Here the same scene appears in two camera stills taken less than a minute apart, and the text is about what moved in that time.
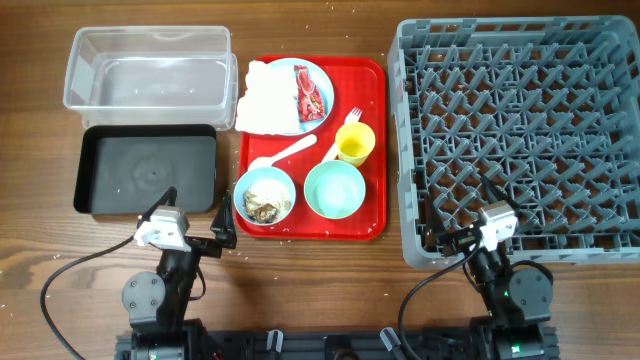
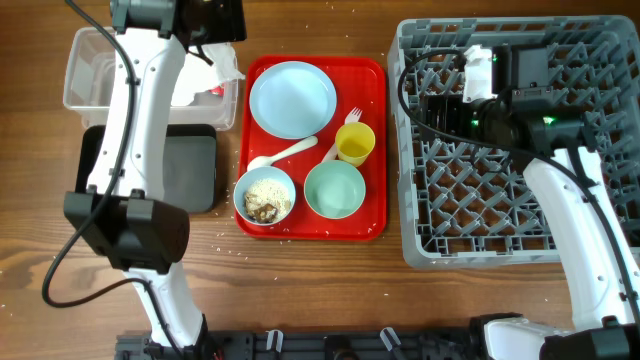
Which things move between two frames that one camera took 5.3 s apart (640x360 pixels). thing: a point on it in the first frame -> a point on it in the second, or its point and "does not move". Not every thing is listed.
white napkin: x=270 y=105 -> x=223 y=56
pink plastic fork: x=352 y=117 does not move
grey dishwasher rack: x=546 y=108 does not move
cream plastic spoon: x=270 y=160 does not move
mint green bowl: x=334 y=189 does not move
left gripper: x=222 y=228 -> x=231 y=24
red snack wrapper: x=310 y=101 -> x=217 y=90
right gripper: x=456 y=239 -> x=439 y=108
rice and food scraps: x=266 y=200 does not move
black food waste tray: x=129 y=168 does not move
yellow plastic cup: x=354 y=142 does not move
